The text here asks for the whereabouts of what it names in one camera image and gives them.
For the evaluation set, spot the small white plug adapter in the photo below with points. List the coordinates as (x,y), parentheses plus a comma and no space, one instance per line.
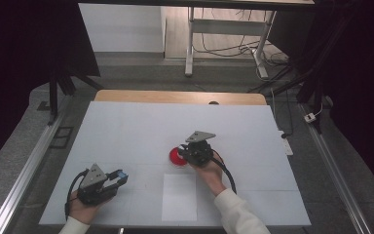
(309,117)

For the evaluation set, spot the aluminium floor rail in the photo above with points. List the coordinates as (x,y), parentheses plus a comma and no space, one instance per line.
(29,169)
(334,175)

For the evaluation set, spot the white desk frame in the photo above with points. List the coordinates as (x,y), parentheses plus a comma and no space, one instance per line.
(227,26)

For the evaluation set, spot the white paper sheet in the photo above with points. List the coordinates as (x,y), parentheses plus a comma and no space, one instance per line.
(179,198)

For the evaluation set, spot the black metal stand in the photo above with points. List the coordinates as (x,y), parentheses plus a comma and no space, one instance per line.
(315,87)
(53,94)

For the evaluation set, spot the white table cover board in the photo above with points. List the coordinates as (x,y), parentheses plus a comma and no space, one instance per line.
(136,130)

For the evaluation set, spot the round red ink pad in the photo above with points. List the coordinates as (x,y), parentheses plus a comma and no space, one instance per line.
(175,157)

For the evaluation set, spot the wooden table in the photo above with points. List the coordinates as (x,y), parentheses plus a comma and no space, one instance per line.
(162,97)

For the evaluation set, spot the blue stamp cap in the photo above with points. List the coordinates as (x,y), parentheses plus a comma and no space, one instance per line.
(122,176)

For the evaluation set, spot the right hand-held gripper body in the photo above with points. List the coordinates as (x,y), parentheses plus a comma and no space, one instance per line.
(199,152)

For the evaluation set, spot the white power strip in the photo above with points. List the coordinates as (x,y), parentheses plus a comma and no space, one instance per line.
(287,146)

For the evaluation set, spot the person's right hand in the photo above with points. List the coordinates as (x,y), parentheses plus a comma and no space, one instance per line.
(211,177)

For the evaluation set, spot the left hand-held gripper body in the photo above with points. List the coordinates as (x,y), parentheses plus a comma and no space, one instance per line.
(94,191)

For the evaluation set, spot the black curtain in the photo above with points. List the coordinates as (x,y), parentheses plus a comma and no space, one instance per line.
(357,65)
(19,48)

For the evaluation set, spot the dark round table grommet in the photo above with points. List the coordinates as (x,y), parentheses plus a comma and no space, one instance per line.
(213,103)

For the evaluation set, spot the person's left hand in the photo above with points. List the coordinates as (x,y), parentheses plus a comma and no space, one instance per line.
(82,211)

